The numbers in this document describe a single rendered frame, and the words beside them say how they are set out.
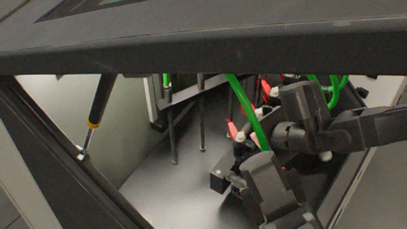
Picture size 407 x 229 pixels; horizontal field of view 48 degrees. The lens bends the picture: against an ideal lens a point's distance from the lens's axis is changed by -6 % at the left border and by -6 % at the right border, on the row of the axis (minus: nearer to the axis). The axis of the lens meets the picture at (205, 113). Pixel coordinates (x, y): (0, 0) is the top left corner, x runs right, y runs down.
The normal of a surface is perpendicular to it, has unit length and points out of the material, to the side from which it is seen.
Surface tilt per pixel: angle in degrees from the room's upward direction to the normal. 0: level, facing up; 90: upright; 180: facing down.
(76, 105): 90
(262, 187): 44
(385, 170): 0
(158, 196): 0
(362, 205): 0
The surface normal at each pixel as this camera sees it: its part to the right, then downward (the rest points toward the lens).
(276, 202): 0.06, 0.16
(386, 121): -0.36, 0.22
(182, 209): -0.01, -0.62
